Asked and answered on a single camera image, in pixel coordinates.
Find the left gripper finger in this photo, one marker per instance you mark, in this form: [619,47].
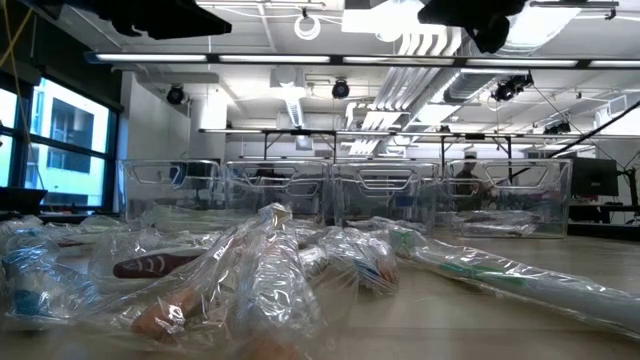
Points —
[190,22]

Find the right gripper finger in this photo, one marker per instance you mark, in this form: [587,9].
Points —
[450,12]

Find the long ceiling light bar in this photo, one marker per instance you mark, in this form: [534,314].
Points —
[150,57]

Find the black ceiling spotlight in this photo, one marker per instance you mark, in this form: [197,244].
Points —
[340,89]
[175,95]
[510,89]

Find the large window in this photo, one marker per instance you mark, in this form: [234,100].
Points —
[70,125]

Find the person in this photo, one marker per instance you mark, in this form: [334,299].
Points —
[467,180]

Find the clear plastic bin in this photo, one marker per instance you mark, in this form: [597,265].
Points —
[350,197]
[240,192]
[130,200]
[557,210]

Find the black monitor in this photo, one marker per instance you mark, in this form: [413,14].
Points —
[595,177]

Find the dark flat object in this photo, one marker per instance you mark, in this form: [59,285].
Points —
[20,197]

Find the green white toothbrush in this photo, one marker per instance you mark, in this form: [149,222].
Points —
[480,274]

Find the white ceiling duct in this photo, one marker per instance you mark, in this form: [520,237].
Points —
[295,110]

